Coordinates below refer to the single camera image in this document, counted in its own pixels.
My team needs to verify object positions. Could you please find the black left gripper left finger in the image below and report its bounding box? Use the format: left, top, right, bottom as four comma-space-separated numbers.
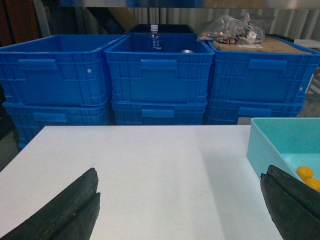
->
1, 167, 101, 240

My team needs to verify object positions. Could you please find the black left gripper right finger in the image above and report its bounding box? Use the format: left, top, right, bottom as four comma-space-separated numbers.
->
260, 165, 320, 240

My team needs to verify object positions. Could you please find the yellow toy block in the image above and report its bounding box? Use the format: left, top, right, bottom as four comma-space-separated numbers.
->
295, 165, 320, 192

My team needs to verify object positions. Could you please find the teal plastic tray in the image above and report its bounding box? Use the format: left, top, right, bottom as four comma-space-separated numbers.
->
247, 117, 320, 182

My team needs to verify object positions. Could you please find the blue crate bottom left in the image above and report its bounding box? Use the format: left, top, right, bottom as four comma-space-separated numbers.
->
2, 101, 110, 149

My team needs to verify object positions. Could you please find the blue crate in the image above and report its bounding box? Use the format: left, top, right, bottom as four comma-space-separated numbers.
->
111, 99, 207, 126
203, 99, 305, 125
105, 34, 214, 104
0, 34, 124, 107
208, 42, 320, 104
2, 101, 110, 149

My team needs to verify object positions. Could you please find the blue crate bottom middle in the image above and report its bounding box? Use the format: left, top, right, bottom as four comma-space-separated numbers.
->
111, 99, 207, 126

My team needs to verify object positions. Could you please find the blue crate bottom right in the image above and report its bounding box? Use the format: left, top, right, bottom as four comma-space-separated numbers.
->
203, 99, 305, 125

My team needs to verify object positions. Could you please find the blue crate top right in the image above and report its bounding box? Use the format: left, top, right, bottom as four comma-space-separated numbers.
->
208, 42, 320, 104

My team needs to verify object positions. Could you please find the blue crate top left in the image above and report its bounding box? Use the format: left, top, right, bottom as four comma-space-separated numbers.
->
0, 34, 124, 107

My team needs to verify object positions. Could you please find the brown cardboard sheet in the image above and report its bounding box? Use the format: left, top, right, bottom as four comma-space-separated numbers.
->
213, 36, 310, 54

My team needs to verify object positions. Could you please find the blue crate top middle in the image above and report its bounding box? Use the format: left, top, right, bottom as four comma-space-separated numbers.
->
105, 34, 214, 104

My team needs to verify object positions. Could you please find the clear plastic bag of parts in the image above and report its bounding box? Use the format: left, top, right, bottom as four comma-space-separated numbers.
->
197, 12, 266, 45

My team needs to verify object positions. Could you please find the clear water bottle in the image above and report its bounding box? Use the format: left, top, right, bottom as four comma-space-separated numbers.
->
148, 24, 163, 52

